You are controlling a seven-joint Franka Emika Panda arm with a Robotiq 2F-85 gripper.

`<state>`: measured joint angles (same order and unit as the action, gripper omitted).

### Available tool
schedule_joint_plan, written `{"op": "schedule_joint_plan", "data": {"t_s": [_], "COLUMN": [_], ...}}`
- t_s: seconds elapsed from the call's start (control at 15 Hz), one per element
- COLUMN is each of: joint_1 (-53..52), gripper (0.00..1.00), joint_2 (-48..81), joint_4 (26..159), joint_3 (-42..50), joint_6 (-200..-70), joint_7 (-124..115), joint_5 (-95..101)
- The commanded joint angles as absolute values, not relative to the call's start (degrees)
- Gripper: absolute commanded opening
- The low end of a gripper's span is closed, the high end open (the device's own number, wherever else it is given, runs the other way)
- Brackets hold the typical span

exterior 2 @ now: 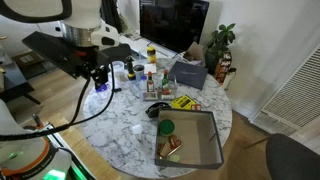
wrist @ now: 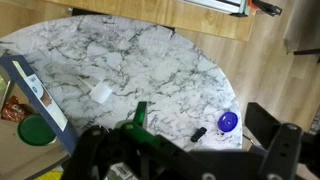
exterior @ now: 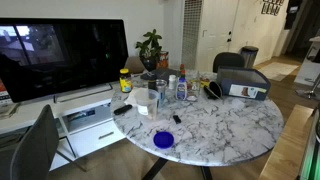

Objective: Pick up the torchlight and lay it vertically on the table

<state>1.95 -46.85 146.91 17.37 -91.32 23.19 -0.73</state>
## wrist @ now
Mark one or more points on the blue plastic lid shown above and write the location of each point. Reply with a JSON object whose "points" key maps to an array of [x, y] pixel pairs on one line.
{"points": [[227, 121]]}

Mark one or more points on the small black clip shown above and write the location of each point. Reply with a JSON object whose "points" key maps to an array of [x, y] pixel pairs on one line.
{"points": [[198, 134]]}

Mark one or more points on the open dark cardboard box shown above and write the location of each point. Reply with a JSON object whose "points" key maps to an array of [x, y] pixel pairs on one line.
{"points": [[18, 160]]}

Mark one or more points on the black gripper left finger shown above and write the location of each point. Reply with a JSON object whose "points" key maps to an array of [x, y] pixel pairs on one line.
{"points": [[83, 163]]}

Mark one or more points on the red snack packet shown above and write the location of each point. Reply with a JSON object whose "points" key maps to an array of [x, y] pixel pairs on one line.
{"points": [[14, 111]]}

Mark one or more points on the orange black clamp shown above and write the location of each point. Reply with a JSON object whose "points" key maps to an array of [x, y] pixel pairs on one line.
{"points": [[268, 8]]}

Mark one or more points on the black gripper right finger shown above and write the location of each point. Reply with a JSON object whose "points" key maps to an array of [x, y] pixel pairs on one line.
{"points": [[281, 159]]}

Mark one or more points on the green round lid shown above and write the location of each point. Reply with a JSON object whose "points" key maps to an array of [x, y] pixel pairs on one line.
{"points": [[35, 131]]}

